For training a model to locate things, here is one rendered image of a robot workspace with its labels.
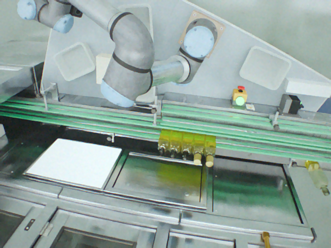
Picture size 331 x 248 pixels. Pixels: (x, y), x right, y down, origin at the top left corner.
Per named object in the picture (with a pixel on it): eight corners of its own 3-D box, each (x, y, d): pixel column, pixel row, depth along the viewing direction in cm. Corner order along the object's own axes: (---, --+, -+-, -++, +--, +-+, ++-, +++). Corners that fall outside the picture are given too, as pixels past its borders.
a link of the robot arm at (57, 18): (69, 8, 78) (42, -6, 77) (61, 37, 83) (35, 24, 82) (80, 6, 84) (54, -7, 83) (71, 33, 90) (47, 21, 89)
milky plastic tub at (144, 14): (126, 46, 133) (121, 49, 126) (121, 4, 122) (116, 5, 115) (156, 46, 130) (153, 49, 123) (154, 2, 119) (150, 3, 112)
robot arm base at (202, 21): (190, 14, 111) (188, 15, 102) (221, 23, 110) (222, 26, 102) (182, 44, 118) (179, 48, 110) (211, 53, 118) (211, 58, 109)
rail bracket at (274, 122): (266, 116, 125) (272, 130, 114) (270, 104, 122) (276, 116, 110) (274, 118, 125) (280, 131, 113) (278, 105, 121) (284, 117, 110)
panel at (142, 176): (57, 140, 144) (23, 177, 115) (56, 136, 142) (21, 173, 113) (207, 164, 134) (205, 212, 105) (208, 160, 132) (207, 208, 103)
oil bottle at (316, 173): (304, 164, 135) (319, 197, 113) (307, 157, 133) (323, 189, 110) (313, 165, 135) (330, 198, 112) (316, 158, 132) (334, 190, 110)
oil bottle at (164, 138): (163, 130, 139) (156, 152, 121) (164, 121, 136) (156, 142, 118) (173, 131, 139) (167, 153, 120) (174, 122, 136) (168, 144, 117)
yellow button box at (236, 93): (231, 99, 137) (232, 105, 131) (233, 87, 133) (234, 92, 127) (243, 101, 136) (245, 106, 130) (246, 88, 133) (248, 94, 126)
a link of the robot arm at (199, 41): (219, 32, 103) (219, 37, 92) (203, 58, 110) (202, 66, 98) (195, 18, 102) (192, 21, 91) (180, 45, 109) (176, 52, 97)
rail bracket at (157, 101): (154, 118, 136) (149, 129, 125) (155, 90, 127) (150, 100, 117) (159, 118, 135) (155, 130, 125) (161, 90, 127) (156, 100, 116)
